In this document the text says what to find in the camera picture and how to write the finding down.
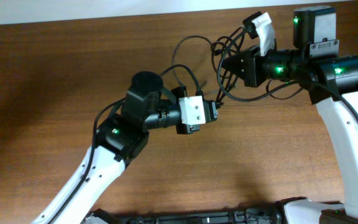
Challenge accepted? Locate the black USB cable blue plug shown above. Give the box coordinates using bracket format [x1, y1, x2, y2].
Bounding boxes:
[211, 25, 245, 109]

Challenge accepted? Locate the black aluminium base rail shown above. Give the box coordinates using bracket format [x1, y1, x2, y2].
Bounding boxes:
[82, 198, 285, 224]

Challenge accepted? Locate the right camera cable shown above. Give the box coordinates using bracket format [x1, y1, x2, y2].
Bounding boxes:
[216, 29, 358, 162]

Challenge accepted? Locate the black cable small plug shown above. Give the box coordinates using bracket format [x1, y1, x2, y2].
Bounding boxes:
[171, 35, 226, 89]

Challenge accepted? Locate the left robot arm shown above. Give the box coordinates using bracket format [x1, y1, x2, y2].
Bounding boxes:
[33, 72, 218, 223]

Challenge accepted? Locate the camera cable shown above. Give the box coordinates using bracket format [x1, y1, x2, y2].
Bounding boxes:
[216, 29, 358, 162]
[158, 63, 204, 97]

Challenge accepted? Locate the left camera cable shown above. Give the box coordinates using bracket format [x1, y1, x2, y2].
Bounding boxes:
[158, 63, 204, 97]

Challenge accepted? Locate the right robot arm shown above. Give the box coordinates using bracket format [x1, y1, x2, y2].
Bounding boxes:
[216, 6, 358, 223]

